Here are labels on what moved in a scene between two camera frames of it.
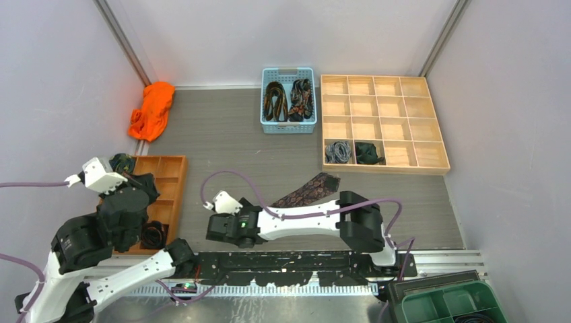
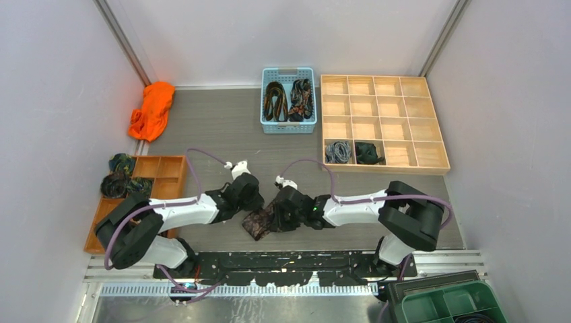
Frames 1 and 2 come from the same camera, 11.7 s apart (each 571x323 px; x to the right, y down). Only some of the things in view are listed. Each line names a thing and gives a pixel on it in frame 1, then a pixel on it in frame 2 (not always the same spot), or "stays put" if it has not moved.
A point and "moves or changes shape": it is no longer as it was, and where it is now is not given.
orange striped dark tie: [275, 103] stays put
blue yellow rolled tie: [122, 162] stays put
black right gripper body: [244, 203] -> [287, 221]
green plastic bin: [472, 303] stays put
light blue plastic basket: [285, 77] stays put
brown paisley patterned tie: [322, 186] moves or changes shape
